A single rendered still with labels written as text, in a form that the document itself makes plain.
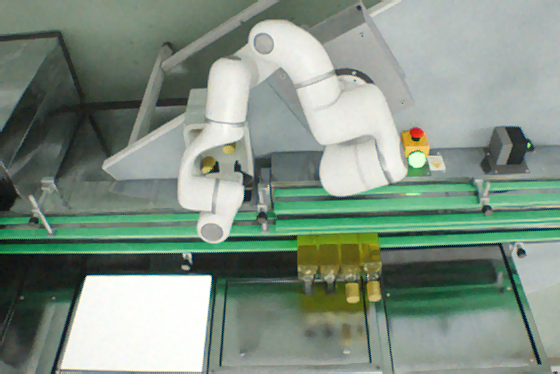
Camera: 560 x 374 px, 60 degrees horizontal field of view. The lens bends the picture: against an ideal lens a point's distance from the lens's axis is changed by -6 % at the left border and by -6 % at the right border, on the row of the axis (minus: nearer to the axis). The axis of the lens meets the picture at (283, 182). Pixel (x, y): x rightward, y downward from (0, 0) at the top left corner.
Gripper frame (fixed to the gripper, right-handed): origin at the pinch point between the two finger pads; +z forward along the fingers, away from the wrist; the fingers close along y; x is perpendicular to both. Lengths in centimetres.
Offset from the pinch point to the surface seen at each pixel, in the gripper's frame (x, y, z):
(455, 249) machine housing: -39, 68, 9
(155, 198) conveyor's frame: -13.9, -24.5, 8.9
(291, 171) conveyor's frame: -5.6, 16.9, 6.8
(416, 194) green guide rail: -11, 51, 0
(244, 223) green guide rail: -18.8, 2.8, 1.2
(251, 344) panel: -42.5, 4.1, -23.4
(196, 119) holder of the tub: 12.9, -7.1, 4.3
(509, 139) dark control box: 1, 79, 7
